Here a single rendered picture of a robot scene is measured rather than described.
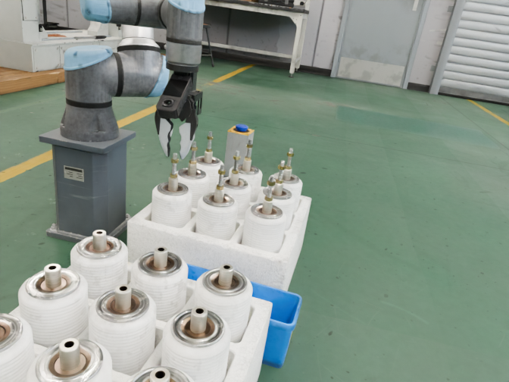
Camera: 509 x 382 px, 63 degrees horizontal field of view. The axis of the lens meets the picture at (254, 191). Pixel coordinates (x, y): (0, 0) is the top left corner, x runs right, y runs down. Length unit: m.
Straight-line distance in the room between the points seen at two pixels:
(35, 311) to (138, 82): 0.69
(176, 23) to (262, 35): 5.07
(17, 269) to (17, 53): 2.37
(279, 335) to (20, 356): 0.47
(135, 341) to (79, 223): 0.68
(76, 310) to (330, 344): 0.57
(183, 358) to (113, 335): 0.10
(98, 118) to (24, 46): 2.23
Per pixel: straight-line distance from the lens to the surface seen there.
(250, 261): 0.94
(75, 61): 1.16
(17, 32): 3.40
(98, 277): 0.77
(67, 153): 1.21
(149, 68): 1.20
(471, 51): 6.01
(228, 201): 0.98
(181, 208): 1.00
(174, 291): 0.73
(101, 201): 1.23
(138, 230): 1.02
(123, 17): 0.98
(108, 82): 1.17
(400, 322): 1.17
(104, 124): 1.19
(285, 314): 0.97
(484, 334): 1.26
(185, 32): 0.92
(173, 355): 0.61
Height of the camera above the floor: 0.67
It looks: 23 degrees down
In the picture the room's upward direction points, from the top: 8 degrees clockwise
